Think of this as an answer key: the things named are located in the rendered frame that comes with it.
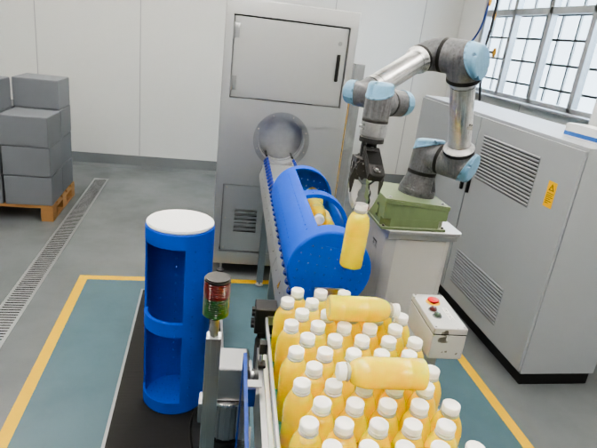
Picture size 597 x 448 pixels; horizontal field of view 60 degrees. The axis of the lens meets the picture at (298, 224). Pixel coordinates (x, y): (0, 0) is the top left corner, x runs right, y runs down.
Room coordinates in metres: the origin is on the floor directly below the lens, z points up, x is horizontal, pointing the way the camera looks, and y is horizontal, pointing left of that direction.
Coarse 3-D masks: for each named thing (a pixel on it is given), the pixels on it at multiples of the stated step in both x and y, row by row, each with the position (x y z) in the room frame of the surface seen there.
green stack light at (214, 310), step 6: (204, 300) 1.07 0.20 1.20; (210, 300) 1.06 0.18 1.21; (228, 300) 1.08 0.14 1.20; (204, 306) 1.07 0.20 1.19; (210, 306) 1.06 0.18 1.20; (216, 306) 1.06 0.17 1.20; (222, 306) 1.07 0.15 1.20; (228, 306) 1.09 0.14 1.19; (204, 312) 1.07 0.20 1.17; (210, 312) 1.06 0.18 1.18; (216, 312) 1.06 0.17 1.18; (222, 312) 1.07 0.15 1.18; (228, 312) 1.09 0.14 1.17; (210, 318) 1.06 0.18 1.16; (216, 318) 1.06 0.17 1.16; (222, 318) 1.07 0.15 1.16
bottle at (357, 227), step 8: (352, 216) 1.43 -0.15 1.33; (360, 216) 1.42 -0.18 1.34; (368, 216) 1.44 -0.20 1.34; (352, 224) 1.42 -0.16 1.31; (360, 224) 1.41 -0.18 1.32; (368, 224) 1.43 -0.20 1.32; (352, 232) 1.42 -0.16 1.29; (360, 232) 1.41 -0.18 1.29; (368, 232) 1.43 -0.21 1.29; (344, 240) 1.43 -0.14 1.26; (352, 240) 1.41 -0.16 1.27; (360, 240) 1.41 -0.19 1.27; (344, 248) 1.43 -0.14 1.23; (352, 248) 1.41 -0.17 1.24; (360, 248) 1.41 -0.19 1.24; (344, 256) 1.42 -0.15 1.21; (352, 256) 1.41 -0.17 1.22; (360, 256) 1.42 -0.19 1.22; (344, 264) 1.42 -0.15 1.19; (352, 264) 1.41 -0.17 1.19; (360, 264) 1.42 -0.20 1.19
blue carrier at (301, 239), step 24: (312, 168) 2.39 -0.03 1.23; (288, 192) 2.07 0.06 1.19; (312, 192) 1.98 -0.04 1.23; (288, 216) 1.84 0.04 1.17; (312, 216) 1.71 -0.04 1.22; (336, 216) 2.18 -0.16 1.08; (288, 240) 1.66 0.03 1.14; (312, 240) 1.55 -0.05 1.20; (336, 240) 1.56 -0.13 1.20; (288, 264) 1.54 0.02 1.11; (312, 264) 1.55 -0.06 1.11; (336, 264) 1.56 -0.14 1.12; (312, 288) 1.55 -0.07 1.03; (360, 288) 1.57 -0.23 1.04
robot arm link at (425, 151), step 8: (416, 144) 2.05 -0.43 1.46; (424, 144) 2.01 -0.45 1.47; (432, 144) 2.00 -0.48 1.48; (440, 144) 2.01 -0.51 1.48; (416, 152) 2.03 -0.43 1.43; (424, 152) 2.01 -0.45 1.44; (432, 152) 1.99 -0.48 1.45; (416, 160) 2.02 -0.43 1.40; (424, 160) 2.00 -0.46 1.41; (432, 160) 1.98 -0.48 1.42; (416, 168) 2.02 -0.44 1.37; (424, 168) 2.00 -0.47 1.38; (432, 168) 1.99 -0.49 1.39
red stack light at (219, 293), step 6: (204, 282) 1.08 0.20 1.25; (204, 288) 1.07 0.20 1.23; (210, 288) 1.06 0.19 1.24; (216, 288) 1.06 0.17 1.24; (222, 288) 1.06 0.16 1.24; (228, 288) 1.08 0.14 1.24; (204, 294) 1.07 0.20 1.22; (210, 294) 1.06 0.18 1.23; (216, 294) 1.06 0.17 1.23; (222, 294) 1.06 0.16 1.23; (228, 294) 1.08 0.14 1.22; (216, 300) 1.06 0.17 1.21; (222, 300) 1.06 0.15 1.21
